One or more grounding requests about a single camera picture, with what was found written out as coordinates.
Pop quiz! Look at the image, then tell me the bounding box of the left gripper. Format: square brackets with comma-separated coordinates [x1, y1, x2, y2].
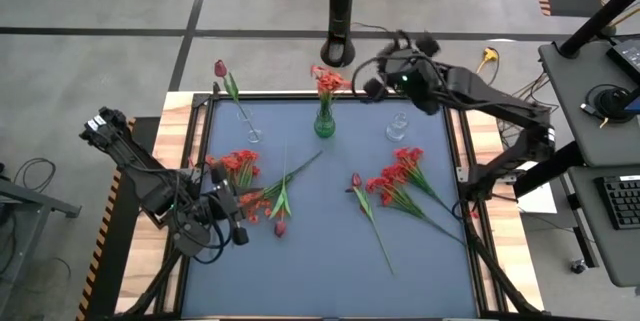
[197, 164, 254, 248]

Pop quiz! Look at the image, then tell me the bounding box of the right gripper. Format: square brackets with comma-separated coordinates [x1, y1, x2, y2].
[362, 29, 450, 116]

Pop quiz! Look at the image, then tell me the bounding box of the orange artificial flower bunch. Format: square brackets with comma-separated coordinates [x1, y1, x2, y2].
[238, 150, 324, 225]
[205, 148, 262, 191]
[309, 64, 353, 118]

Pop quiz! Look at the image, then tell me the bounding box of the dark red artificial tulip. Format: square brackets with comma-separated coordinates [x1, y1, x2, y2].
[268, 136, 294, 239]
[213, 58, 259, 137]
[344, 172, 395, 276]

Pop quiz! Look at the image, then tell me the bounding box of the slim clear glass vase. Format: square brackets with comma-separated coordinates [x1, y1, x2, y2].
[235, 107, 265, 145]

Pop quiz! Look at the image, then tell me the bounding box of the ribbed clear glass vase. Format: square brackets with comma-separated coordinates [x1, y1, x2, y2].
[384, 111, 410, 142]

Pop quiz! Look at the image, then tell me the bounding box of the green glass vase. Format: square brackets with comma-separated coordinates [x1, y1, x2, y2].
[313, 105, 337, 140]

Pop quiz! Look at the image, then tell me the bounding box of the yellow power plug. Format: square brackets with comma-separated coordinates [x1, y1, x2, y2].
[464, 46, 500, 87]

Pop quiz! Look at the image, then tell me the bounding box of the blue table mat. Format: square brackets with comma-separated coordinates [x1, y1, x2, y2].
[180, 98, 480, 319]

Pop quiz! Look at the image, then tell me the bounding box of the grey desk top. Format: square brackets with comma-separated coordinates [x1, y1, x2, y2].
[537, 35, 640, 168]

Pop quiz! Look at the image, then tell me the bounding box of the grey metal stand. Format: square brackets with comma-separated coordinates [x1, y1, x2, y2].
[0, 163, 83, 307]

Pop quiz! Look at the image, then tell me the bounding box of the black desk support beam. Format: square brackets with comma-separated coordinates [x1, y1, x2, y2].
[512, 140, 586, 200]

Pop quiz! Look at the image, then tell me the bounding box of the black slanted stand pole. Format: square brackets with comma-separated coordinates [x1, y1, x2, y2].
[557, 0, 640, 60]

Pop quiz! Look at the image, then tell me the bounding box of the white paper sheet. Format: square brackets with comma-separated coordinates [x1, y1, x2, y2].
[517, 160, 558, 215]

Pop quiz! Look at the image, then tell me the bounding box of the black round desk device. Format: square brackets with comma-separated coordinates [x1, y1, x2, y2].
[579, 84, 639, 130]

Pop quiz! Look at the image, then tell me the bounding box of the black laptop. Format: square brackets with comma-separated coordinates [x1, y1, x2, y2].
[605, 38, 640, 87]

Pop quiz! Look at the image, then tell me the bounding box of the black keyboard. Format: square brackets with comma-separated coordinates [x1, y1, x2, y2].
[594, 174, 640, 231]

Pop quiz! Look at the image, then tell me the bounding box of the black desk leg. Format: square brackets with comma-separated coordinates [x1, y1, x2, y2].
[559, 175, 600, 269]

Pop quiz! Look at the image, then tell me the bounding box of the grey keyboard tray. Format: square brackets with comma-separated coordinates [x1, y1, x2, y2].
[567, 163, 640, 288]

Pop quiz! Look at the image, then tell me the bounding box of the long black floor cable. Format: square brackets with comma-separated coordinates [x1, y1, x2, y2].
[351, 21, 501, 90]

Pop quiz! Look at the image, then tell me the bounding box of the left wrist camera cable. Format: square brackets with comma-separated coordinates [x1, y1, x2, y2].
[192, 220, 237, 266]

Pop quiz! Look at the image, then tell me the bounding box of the black camera stand pole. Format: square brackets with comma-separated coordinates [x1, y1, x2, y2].
[319, 0, 357, 69]

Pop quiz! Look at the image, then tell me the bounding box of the black braided cable bundle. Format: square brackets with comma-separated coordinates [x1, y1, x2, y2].
[122, 245, 199, 316]
[462, 205, 544, 316]

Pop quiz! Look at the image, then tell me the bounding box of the black aluminium table frame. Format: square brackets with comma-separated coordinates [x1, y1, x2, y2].
[154, 80, 504, 320]

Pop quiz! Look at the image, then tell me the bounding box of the black floor cable tangle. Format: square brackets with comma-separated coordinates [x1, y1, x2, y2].
[492, 71, 561, 145]

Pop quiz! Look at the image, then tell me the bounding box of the thin black cable loop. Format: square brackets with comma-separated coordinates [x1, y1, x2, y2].
[12, 157, 57, 195]

